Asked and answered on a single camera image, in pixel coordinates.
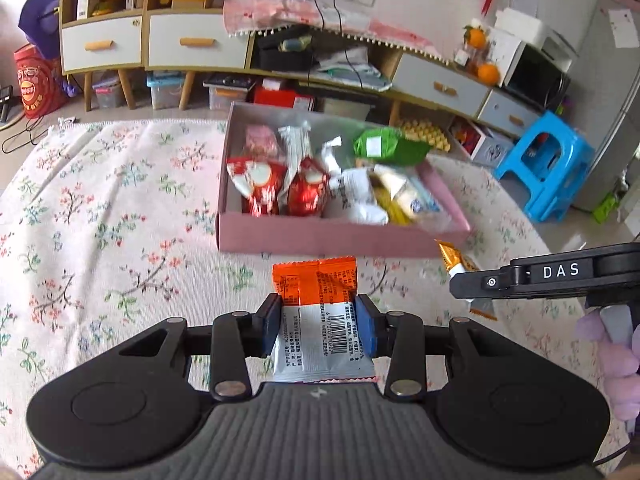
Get white countertop appliance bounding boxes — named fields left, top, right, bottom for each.
left=542, top=29, right=579, bottom=74

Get white printed box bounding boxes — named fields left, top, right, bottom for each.
left=449, top=117, right=517, bottom=167

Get green snack packet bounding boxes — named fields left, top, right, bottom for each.
left=352, top=127, right=433, bottom=167

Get orange and silver snack packet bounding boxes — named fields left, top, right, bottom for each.
left=271, top=255, right=377, bottom=384

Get pink speckled snack packet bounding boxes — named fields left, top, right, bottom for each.
left=244, top=125, right=279, bottom=162

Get narrow orange snack packet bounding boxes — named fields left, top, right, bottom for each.
left=436, top=239, right=497, bottom=322

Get clear storage bin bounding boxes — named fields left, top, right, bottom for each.
left=92, top=72, right=124, bottom=109
left=146, top=72, right=184, bottom=111
left=202, top=73, right=252, bottom=112

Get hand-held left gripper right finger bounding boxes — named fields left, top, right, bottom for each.
left=354, top=292, right=518, bottom=402

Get yellow egg tray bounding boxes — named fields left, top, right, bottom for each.
left=397, top=118, right=452, bottom=153

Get black microwave oven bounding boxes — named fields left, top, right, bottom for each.
left=501, top=42, right=572, bottom=112

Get red box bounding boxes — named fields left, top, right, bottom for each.
left=252, top=79, right=317, bottom=112

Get black floor device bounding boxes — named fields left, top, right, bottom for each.
left=0, top=85, right=17, bottom=122

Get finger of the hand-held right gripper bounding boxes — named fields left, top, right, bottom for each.
left=448, top=258, right=519, bottom=302

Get pink floral cloth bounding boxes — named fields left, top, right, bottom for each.
left=222, top=0, right=452, bottom=64

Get long silver snack packet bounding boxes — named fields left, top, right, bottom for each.
left=277, top=125, right=314, bottom=172

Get red printed bag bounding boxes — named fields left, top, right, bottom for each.
left=13, top=43, right=69, bottom=121

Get floral tablecloth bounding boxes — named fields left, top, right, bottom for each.
left=0, top=119, right=640, bottom=480

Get purple hat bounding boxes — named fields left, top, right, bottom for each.
left=18, top=0, right=64, bottom=62

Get wooden TV cabinet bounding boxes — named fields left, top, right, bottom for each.
left=58, top=0, right=552, bottom=142

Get black bag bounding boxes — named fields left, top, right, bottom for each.
left=252, top=34, right=314, bottom=73

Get white cabinet drawer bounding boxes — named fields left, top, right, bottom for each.
left=60, top=16, right=144, bottom=74
left=145, top=9, right=252, bottom=71
left=390, top=52, right=492, bottom=112
left=476, top=88, right=544, bottom=137

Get grey refrigerator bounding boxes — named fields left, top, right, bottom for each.
left=569, top=0, right=640, bottom=214

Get pink cardboard box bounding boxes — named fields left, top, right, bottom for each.
left=216, top=101, right=473, bottom=260

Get clear rice cracker packet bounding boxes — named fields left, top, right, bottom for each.
left=375, top=164, right=447, bottom=224

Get red snack packet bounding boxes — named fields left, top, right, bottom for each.
left=284, top=156, right=332, bottom=219
left=226, top=155, right=287, bottom=219

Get white panda print packet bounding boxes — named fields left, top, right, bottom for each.
left=329, top=167, right=391, bottom=227

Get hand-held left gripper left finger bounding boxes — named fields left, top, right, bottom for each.
left=117, top=292, right=283, bottom=402

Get pile of papers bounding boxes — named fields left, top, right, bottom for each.
left=312, top=47, right=394, bottom=93

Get yellow snack packet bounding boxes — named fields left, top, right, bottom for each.
left=372, top=185, right=407, bottom=227

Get blue plastic stool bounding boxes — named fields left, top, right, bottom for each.
left=492, top=109, right=597, bottom=224

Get small silver snack packet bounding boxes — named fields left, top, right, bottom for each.
left=320, top=137, right=347, bottom=174

